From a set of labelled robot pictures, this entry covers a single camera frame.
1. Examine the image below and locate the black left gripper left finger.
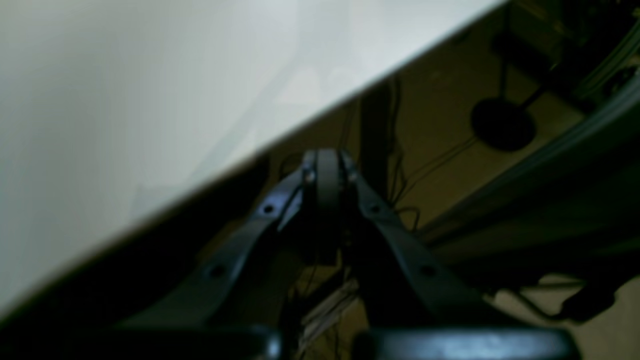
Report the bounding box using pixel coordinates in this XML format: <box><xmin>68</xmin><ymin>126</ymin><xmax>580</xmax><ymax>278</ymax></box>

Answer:
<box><xmin>65</xmin><ymin>150</ymin><xmax>319</xmax><ymax>360</ymax></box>

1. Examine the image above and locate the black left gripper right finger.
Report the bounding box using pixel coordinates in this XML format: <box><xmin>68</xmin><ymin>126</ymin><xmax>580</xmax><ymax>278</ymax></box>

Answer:
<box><xmin>317</xmin><ymin>149</ymin><xmax>581</xmax><ymax>360</ymax></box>

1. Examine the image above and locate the black round stand base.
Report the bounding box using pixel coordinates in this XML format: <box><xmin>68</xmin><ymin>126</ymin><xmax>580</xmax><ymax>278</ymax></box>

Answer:
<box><xmin>470</xmin><ymin>97</ymin><xmax>537</xmax><ymax>152</ymax></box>

